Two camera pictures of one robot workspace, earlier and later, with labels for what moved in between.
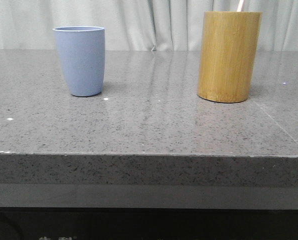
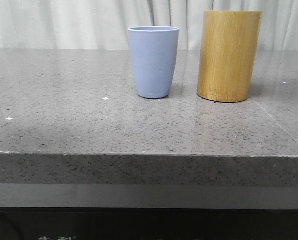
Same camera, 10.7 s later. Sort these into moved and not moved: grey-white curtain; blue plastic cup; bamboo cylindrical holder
Moved: blue plastic cup
Not moved: bamboo cylindrical holder; grey-white curtain
